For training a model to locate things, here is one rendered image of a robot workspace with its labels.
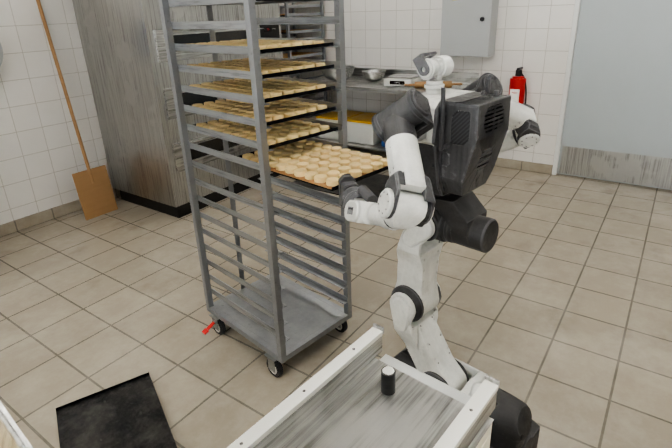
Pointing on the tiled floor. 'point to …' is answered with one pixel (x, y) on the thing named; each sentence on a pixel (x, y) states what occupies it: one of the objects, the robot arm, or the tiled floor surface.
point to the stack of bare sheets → (116, 418)
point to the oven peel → (93, 187)
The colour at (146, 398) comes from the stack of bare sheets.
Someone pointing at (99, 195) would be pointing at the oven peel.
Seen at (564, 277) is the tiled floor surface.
